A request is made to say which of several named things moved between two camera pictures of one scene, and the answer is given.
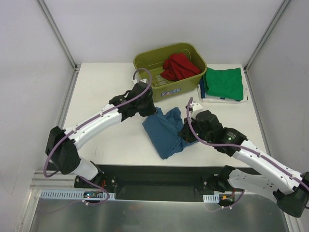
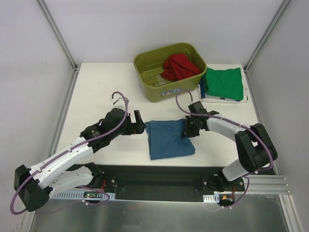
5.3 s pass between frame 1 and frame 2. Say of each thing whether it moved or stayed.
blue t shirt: moved
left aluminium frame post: stayed
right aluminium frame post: stayed
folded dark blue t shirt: stayed
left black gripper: moved
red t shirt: stayed
